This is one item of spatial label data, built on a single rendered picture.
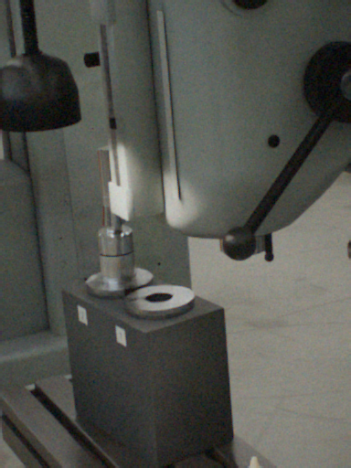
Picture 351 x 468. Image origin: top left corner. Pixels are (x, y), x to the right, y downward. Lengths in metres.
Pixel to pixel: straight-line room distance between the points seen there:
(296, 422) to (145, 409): 2.20
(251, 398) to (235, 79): 2.87
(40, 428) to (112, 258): 0.27
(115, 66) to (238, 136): 0.13
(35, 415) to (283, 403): 2.17
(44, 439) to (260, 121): 0.72
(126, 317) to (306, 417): 2.25
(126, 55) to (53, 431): 0.72
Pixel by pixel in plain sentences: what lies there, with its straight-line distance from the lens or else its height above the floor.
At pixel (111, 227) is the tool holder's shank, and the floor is 1.20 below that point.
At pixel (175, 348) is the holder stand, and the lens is 1.47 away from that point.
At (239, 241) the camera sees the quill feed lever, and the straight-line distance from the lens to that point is 1.01.
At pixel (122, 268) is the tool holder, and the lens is 1.56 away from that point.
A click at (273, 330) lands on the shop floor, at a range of 4.36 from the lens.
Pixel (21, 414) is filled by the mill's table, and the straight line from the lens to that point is 1.71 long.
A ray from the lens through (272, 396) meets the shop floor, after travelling 3.85.
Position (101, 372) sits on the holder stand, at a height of 1.02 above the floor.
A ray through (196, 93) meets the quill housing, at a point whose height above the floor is 1.46.
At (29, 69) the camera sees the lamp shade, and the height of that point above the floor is 1.50.
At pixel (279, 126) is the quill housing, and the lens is 1.06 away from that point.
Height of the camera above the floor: 1.65
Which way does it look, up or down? 17 degrees down
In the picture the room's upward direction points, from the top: 5 degrees counter-clockwise
